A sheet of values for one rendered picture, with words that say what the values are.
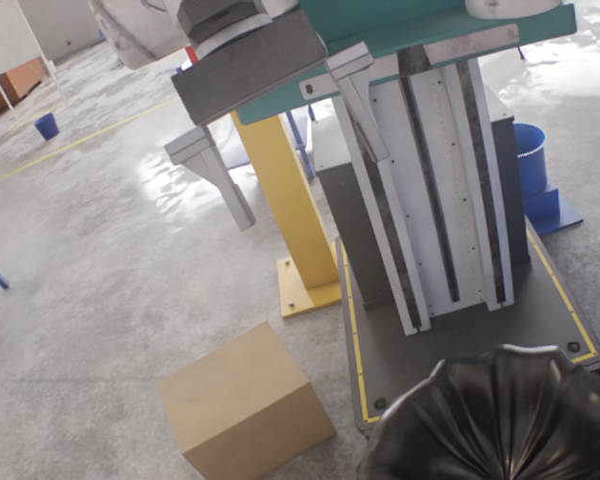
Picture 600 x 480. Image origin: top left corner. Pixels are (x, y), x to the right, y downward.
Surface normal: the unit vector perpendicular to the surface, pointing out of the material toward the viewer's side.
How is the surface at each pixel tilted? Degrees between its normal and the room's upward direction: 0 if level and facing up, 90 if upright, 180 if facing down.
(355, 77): 66
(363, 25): 90
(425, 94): 90
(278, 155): 90
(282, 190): 90
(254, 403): 0
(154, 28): 100
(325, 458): 0
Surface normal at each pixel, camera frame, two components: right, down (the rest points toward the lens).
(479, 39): 0.04, 0.57
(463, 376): -0.63, 0.16
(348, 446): -0.31, -0.78
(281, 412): 0.43, 0.40
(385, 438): -0.25, -0.62
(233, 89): 0.00, 0.18
